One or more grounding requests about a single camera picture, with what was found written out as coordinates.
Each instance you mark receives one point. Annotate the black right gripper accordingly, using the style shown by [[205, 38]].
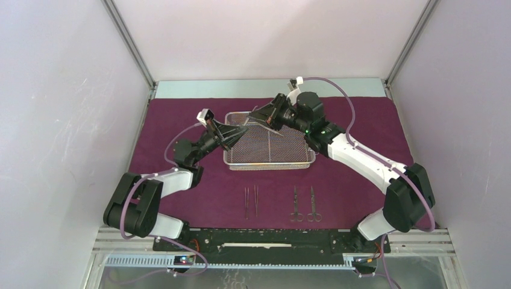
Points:
[[267, 115]]

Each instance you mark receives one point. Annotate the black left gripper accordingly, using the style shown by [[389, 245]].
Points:
[[228, 135]]

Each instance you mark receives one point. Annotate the steel instrument tray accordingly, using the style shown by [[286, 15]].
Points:
[[260, 149]]

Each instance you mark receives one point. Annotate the steel forceps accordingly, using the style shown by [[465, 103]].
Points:
[[296, 216], [313, 216]]

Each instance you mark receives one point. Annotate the maroon surgical wrap cloth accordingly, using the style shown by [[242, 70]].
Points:
[[343, 197]]

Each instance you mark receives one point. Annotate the grey scalpel handle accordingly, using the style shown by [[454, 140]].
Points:
[[274, 132]]

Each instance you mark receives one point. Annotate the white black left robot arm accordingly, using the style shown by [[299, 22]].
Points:
[[134, 205]]

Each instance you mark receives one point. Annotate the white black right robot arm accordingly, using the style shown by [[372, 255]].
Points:
[[407, 189]]

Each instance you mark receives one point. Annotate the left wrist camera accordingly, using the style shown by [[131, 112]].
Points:
[[204, 116]]

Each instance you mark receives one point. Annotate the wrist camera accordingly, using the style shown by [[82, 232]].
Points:
[[204, 116], [307, 109]]

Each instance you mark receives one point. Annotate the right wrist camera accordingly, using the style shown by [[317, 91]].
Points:
[[307, 109]]

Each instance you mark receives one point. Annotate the left corner aluminium post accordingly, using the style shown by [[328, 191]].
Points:
[[123, 30]]

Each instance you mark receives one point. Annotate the corner aluminium post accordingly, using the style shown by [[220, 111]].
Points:
[[123, 30], [414, 36]]

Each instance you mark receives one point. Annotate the grey cable duct strip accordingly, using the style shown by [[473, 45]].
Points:
[[168, 261]]

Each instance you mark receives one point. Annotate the right corner aluminium post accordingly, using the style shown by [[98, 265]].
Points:
[[414, 36]]

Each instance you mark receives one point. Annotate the aluminium frame rail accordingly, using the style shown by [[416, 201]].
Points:
[[415, 242]]

